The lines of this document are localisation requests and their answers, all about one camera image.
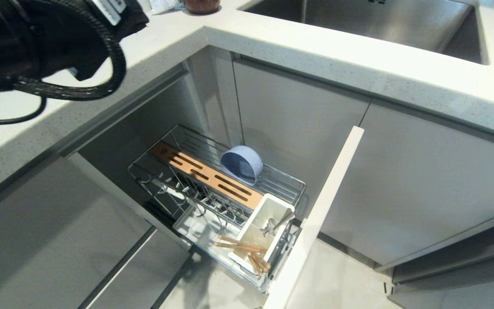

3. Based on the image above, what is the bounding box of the white pull-out cabinet door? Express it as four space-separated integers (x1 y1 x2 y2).
263 125 364 309

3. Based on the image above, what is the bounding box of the blue bowl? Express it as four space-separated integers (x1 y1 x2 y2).
220 145 264 187

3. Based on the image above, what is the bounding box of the wooden slotted knife block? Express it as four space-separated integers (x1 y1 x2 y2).
150 142 264 211

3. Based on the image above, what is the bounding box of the grey cabinet door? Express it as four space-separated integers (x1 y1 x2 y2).
232 59 370 215
318 102 494 267

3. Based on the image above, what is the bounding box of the metal spoon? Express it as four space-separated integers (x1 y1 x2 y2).
261 209 295 237

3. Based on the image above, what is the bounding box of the white utensil holder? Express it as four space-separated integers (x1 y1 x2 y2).
228 193 295 276

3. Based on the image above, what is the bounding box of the wooden chopstick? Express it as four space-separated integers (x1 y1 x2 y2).
214 242 268 254
217 235 268 254

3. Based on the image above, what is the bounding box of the clear drip tray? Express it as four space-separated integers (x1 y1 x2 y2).
172 205 273 289

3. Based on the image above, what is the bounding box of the brown round jar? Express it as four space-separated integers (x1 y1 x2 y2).
184 0 221 15

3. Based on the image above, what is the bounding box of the grey drawer front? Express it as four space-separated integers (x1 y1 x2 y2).
77 227 191 309

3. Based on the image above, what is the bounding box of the white packet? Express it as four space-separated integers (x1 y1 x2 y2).
149 0 178 14

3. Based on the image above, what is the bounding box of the stainless steel sink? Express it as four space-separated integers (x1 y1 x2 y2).
238 0 489 66

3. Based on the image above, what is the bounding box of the metal wire pull-out dish rack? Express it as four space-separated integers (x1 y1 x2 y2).
127 124 307 294

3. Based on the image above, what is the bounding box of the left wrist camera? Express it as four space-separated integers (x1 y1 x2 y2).
91 0 127 26

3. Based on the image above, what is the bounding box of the thin black cable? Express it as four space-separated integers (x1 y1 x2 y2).
0 97 47 125

